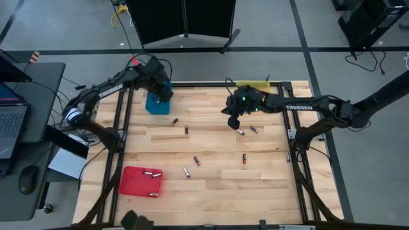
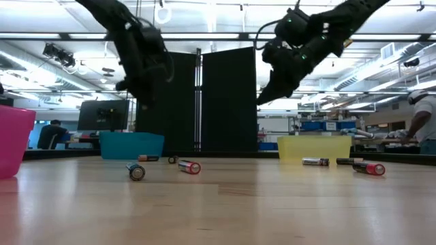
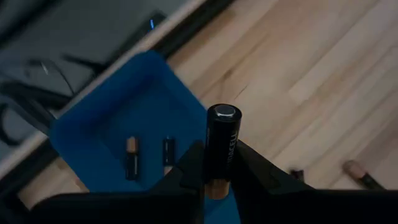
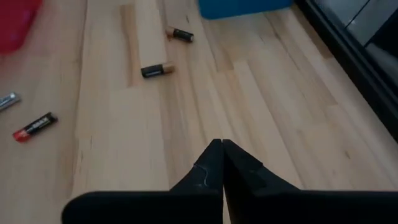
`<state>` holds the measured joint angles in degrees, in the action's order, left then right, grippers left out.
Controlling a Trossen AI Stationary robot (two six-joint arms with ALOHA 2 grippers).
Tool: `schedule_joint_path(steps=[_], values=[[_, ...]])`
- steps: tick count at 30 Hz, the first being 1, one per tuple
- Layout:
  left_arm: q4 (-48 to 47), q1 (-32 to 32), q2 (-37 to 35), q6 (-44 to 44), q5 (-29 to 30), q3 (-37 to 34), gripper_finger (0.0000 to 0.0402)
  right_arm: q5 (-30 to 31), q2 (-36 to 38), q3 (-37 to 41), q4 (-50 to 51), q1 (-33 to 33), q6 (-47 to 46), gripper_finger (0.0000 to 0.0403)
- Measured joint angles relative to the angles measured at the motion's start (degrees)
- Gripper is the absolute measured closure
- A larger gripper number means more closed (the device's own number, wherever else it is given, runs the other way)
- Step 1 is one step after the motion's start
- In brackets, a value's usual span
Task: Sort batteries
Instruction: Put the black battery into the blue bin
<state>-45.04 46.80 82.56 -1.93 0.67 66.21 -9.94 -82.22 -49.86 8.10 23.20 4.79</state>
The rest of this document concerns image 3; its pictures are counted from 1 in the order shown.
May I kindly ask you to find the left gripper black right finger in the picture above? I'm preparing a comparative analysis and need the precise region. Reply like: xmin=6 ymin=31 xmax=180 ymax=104
xmin=229 ymin=139 xmax=398 ymax=224

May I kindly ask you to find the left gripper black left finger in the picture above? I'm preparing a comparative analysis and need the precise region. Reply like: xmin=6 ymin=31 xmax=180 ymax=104
xmin=27 ymin=139 xmax=206 ymax=224

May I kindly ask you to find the black silver battery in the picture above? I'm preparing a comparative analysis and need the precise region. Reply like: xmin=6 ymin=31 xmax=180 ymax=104
xmin=289 ymin=168 xmax=305 ymax=183

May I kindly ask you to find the black copper Duracell battery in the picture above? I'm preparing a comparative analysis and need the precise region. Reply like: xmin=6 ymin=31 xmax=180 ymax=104
xmin=124 ymin=136 xmax=140 ymax=181
xmin=203 ymin=103 xmax=243 ymax=200
xmin=341 ymin=159 xmax=386 ymax=190

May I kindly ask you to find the small black copper battery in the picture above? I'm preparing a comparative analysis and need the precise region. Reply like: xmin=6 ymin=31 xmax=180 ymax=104
xmin=162 ymin=136 xmax=176 ymax=175

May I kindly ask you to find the blue plastic bin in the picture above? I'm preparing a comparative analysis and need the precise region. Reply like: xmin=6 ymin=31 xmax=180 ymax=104
xmin=49 ymin=49 xmax=242 ymax=224

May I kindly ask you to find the black device with blue light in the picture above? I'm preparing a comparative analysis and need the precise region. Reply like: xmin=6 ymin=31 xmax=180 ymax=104
xmin=105 ymin=11 xmax=167 ymax=63

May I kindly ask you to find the thin black looped cable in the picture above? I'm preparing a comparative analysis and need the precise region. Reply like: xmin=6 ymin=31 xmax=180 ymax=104
xmin=26 ymin=52 xmax=105 ymax=96

